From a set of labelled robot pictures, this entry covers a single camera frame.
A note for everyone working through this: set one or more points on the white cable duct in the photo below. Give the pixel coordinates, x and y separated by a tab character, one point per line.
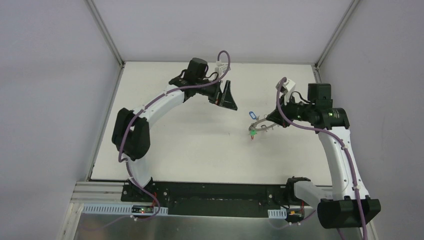
277	213
123	209

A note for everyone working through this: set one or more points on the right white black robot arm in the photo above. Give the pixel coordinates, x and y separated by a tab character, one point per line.
349	205

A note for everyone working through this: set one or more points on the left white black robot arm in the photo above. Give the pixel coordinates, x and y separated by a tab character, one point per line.
131	133

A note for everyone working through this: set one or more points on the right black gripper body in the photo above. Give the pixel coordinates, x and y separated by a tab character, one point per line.
276	117

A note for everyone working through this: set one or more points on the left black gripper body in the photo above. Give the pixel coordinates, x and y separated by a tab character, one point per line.
218	96

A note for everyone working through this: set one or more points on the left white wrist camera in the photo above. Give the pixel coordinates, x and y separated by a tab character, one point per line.
221	69

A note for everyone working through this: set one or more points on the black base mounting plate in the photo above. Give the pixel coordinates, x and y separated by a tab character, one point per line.
212	199

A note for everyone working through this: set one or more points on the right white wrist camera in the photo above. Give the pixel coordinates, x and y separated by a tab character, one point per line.
286	87

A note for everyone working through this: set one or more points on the left white cable duct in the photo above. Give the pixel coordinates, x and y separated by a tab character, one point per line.
123	209

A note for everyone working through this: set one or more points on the right white cable duct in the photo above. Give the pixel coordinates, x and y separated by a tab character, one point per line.
277	213

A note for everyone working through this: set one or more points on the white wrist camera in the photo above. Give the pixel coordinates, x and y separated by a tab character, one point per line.
286	87
221	69

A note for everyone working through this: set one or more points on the blue key tag with key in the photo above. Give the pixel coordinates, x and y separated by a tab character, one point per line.
253	115

